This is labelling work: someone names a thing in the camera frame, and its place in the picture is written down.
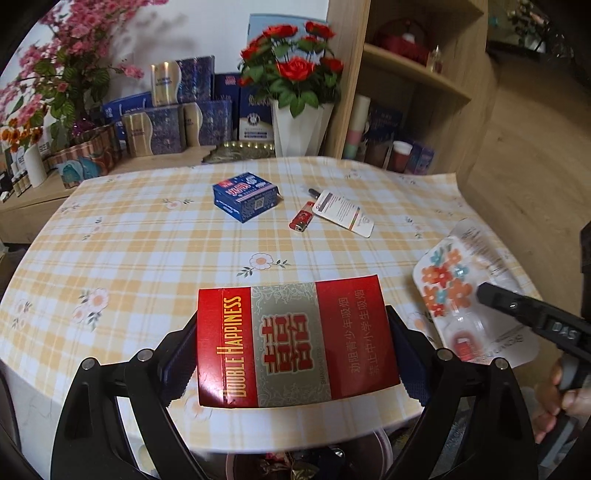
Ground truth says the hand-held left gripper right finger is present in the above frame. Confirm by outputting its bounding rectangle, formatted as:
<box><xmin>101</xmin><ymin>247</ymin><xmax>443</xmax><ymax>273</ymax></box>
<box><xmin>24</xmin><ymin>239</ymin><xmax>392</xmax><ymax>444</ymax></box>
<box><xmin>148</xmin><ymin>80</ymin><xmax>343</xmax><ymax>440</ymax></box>
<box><xmin>383</xmin><ymin>305</ymin><xmax>539</xmax><ymax>480</ymax></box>

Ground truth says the red cup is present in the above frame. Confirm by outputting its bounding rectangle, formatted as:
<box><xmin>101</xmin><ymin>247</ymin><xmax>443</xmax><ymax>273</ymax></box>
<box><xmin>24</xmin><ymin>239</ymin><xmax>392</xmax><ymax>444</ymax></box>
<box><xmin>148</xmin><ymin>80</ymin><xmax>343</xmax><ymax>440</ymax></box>
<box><xmin>388</xmin><ymin>141</ymin><xmax>413</xmax><ymax>174</ymax></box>

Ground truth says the floral blister pack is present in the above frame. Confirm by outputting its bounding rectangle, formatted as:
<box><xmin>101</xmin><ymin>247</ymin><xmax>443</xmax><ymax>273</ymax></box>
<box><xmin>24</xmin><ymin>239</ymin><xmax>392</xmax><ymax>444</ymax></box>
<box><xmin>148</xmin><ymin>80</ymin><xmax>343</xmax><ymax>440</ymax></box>
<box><xmin>412</xmin><ymin>219</ymin><xmax>539</xmax><ymax>367</ymax></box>

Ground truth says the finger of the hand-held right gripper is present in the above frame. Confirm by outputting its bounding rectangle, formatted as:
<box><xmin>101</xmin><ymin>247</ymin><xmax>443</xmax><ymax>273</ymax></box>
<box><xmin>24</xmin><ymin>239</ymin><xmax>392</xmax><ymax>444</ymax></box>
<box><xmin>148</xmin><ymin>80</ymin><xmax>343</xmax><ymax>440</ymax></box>
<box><xmin>475</xmin><ymin>282</ymin><xmax>561</xmax><ymax>344</ymax></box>

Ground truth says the blue cigarette box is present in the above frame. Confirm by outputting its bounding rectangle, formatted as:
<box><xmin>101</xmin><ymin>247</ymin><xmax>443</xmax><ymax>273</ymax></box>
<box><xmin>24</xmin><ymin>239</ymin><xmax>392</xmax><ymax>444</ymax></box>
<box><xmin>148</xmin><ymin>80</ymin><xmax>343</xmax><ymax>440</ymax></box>
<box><xmin>212</xmin><ymin>173</ymin><xmax>280</xmax><ymax>223</ymax></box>

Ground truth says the wooden shelf unit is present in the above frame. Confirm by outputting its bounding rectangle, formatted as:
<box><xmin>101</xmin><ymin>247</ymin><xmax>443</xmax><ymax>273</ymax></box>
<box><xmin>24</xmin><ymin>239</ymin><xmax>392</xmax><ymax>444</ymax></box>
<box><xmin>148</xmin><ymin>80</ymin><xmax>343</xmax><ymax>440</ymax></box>
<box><xmin>318</xmin><ymin>0</ymin><xmax>499</xmax><ymax>176</ymax></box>

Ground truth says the white card packet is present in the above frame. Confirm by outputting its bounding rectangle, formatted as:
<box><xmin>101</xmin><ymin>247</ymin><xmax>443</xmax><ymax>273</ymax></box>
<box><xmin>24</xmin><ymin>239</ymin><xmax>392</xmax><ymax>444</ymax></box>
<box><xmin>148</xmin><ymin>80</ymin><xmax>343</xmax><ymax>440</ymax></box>
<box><xmin>312</xmin><ymin>190</ymin><xmax>375</xmax><ymax>239</ymax></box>

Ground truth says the white flower pot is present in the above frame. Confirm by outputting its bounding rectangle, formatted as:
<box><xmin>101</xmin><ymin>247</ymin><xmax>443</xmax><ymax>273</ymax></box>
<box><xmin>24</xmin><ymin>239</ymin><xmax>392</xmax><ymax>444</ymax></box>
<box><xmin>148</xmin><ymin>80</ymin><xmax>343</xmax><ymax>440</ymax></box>
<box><xmin>270</xmin><ymin>99</ymin><xmax>334</xmax><ymax>158</ymax></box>

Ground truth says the red rose plant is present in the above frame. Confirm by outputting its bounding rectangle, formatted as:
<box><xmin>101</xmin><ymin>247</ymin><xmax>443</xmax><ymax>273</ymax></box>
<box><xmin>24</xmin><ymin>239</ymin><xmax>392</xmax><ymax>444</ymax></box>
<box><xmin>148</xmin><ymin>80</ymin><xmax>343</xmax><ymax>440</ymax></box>
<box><xmin>238</xmin><ymin>21</ymin><xmax>346</xmax><ymax>118</ymax></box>

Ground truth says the large light blue box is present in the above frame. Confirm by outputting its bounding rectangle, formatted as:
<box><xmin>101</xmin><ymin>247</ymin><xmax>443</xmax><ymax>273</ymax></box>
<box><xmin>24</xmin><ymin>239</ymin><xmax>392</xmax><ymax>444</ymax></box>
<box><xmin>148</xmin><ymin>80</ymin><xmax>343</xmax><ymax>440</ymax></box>
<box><xmin>247</xmin><ymin>13</ymin><xmax>328</xmax><ymax>51</ymax></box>

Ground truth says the dark blue gift box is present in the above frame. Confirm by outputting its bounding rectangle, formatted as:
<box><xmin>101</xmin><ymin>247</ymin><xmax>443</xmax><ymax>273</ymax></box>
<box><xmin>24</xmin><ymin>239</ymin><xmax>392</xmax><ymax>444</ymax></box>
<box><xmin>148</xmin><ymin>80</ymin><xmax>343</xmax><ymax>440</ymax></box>
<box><xmin>369</xmin><ymin>104</ymin><xmax>402</xmax><ymax>144</ymax></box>

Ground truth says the red lighter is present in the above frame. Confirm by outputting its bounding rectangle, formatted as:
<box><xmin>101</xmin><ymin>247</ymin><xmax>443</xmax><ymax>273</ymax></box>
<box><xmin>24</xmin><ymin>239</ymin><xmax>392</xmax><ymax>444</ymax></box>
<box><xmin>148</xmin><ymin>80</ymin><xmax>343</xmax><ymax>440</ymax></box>
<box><xmin>290</xmin><ymin>199</ymin><xmax>316</xmax><ymax>233</ymax></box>

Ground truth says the row of small brown bottles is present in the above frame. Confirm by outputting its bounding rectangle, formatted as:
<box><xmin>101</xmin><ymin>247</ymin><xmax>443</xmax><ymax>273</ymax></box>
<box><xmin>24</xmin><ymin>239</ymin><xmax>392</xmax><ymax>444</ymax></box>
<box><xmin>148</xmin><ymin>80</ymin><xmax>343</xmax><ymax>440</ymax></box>
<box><xmin>0</xmin><ymin>168</ymin><xmax>31</xmax><ymax>204</ymax></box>

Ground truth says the small purple box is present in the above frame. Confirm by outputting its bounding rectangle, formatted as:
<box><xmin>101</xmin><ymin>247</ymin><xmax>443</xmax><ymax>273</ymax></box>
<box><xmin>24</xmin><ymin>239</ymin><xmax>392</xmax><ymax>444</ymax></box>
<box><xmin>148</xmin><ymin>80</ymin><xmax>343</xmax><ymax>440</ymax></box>
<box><xmin>406</xmin><ymin>142</ymin><xmax>435</xmax><ymax>175</ymax></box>

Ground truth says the brown plastic bin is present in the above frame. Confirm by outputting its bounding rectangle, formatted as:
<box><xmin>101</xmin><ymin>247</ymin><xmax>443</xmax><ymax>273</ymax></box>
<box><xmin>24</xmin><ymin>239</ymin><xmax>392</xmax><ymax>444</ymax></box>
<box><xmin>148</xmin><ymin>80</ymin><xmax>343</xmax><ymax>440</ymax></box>
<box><xmin>225</xmin><ymin>431</ymin><xmax>394</xmax><ymax>480</ymax></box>

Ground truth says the striped gift basket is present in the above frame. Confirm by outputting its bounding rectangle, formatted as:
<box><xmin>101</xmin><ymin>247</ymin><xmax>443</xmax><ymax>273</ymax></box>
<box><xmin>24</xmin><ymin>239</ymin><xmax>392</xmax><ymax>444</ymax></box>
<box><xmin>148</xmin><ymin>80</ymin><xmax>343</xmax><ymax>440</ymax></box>
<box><xmin>46</xmin><ymin>124</ymin><xmax>122</xmax><ymax>190</ymax></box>

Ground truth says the gold and blue gift box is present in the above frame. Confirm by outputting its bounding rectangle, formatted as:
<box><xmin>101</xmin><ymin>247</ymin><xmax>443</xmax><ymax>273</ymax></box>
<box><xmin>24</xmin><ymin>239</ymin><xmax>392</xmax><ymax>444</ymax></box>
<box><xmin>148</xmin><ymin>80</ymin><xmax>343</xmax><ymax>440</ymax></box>
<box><xmin>183</xmin><ymin>99</ymin><xmax>233</xmax><ymax>148</ymax></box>
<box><xmin>150</xmin><ymin>55</ymin><xmax>216</xmax><ymax>106</ymax></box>
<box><xmin>121</xmin><ymin>107</ymin><xmax>185</xmax><ymax>156</ymax></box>

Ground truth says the pink blossom plant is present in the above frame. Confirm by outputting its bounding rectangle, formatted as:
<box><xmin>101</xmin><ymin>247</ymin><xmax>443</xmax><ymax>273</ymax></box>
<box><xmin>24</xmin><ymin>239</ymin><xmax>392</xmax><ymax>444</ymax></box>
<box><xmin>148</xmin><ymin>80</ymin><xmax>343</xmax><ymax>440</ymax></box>
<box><xmin>0</xmin><ymin>0</ymin><xmax>169</xmax><ymax>153</ymax></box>

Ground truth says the stack of pastel cups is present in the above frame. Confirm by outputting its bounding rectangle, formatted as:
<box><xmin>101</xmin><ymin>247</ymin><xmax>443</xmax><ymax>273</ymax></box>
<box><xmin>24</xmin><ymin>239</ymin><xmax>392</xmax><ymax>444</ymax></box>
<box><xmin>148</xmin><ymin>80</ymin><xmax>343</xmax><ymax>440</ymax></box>
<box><xmin>342</xmin><ymin>95</ymin><xmax>372</xmax><ymax>160</ymax></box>

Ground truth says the gold leaf tray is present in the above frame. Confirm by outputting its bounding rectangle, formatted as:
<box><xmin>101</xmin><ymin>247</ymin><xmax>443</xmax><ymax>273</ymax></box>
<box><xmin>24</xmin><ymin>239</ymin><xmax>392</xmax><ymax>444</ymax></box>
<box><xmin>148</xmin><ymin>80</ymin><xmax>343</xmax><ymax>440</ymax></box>
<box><xmin>202</xmin><ymin>141</ymin><xmax>276</xmax><ymax>163</ymax></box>

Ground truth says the red gift basket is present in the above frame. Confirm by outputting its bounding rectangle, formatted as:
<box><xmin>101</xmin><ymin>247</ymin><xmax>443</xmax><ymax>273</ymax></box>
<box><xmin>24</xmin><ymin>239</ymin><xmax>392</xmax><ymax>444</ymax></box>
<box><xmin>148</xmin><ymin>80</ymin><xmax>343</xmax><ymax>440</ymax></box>
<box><xmin>374</xmin><ymin>18</ymin><xmax>432</xmax><ymax>65</ymax></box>

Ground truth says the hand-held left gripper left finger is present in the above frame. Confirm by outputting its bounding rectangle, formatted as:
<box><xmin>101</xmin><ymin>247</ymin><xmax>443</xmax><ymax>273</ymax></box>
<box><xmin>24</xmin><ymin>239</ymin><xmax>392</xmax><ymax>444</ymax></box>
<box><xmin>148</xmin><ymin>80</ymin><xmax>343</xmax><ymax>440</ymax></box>
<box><xmin>51</xmin><ymin>308</ymin><xmax>208</xmax><ymax>480</ymax></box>

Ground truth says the flat blue box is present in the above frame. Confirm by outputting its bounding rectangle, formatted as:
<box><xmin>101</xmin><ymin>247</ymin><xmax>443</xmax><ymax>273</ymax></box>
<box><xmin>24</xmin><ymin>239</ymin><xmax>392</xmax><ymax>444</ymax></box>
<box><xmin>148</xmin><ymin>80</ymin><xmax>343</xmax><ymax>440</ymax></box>
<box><xmin>102</xmin><ymin>91</ymin><xmax>153</xmax><ymax>139</ymax></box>

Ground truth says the brown glass cup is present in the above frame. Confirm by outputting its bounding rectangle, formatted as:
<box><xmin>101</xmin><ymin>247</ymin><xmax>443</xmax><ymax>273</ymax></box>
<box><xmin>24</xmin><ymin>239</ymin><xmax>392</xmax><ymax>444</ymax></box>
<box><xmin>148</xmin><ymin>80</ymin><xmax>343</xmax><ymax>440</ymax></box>
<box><xmin>365</xmin><ymin>138</ymin><xmax>391</xmax><ymax>169</ymax></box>

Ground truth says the person's right hand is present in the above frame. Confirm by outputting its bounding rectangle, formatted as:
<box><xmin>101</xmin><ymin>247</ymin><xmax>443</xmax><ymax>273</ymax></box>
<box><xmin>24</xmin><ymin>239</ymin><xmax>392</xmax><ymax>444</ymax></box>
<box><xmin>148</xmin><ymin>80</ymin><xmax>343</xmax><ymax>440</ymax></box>
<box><xmin>531</xmin><ymin>369</ymin><xmax>585</xmax><ymax>444</ymax></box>

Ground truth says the folding table with checked cloth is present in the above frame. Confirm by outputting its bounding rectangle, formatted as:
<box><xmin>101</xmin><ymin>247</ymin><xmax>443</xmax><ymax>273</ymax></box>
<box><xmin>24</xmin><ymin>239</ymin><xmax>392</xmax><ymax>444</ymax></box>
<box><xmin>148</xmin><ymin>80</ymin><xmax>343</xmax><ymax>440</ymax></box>
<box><xmin>0</xmin><ymin>156</ymin><xmax>543</xmax><ymax>455</ymax></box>

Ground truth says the blue and white box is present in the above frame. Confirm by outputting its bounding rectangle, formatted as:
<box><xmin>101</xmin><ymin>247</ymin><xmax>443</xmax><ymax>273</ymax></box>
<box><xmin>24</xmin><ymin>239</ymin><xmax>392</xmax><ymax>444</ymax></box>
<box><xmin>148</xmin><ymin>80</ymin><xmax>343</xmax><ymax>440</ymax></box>
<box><xmin>239</xmin><ymin>85</ymin><xmax>274</xmax><ymax>141</ymax></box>

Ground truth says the red cigarette carton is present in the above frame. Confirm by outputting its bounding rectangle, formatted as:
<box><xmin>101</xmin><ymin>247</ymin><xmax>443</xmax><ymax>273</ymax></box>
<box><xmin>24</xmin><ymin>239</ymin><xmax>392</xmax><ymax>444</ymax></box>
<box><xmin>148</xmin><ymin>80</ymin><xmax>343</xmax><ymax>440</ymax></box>
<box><xmin>198</xmin><ymin>275</ymin><xmax>400</xmax><ymax>409</ymax></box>

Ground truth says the white vase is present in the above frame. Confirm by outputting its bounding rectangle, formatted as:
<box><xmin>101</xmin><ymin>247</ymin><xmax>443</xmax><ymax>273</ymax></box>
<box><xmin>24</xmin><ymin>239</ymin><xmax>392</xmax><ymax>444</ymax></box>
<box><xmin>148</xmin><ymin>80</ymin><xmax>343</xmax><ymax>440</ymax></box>
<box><xmin>21</xmin><ymin>143</ymin><xmax>48</xmax><ymax>189</ymax></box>

